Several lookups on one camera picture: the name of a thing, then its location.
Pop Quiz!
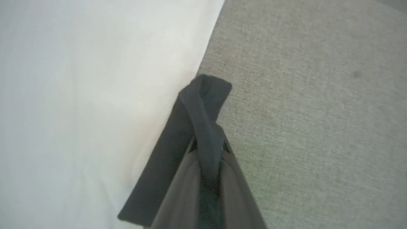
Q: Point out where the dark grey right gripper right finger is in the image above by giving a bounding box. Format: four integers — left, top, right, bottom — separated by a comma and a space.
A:
220, 136, 268, 229

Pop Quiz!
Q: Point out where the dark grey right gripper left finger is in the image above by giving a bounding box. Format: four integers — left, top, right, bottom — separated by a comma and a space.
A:
149, 137, 201, 229

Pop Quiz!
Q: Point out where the white t-shirt with black trim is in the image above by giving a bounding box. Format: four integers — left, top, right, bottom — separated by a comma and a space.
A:
0, 0, 233, 229

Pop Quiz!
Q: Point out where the grey fabric mat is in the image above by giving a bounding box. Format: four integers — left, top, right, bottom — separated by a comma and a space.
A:
196, 0, 407, 229

